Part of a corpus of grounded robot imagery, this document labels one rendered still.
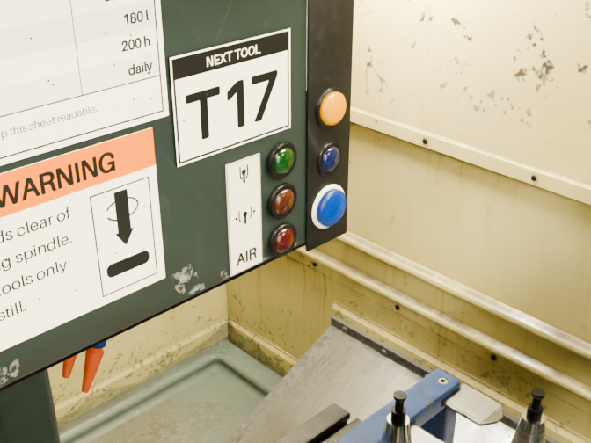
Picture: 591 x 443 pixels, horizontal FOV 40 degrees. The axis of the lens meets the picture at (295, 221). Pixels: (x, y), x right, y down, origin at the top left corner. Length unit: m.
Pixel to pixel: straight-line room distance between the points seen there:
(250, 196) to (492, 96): 0.86
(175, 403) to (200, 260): 1.53
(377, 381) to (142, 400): 0.62
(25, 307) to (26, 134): 0.10
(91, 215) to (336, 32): 0.22
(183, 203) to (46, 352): 0.12
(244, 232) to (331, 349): 1.25
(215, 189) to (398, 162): 1.03
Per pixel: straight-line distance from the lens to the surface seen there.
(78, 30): 0.46
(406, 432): 0.94
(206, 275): 0.57
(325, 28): 0.57
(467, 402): 1.10
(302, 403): 1.76
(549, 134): 1.34
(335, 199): 0.62
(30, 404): 1.45
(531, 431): 0.97
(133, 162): 0.49
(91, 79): 0.46
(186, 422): 2.02
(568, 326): 1.46
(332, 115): 0.59
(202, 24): 0.50
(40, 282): 0.49
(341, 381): 1.76
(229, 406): 2.05
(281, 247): 0.60
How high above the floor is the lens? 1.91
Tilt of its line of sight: 28 degrees down
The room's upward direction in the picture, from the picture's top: straight up
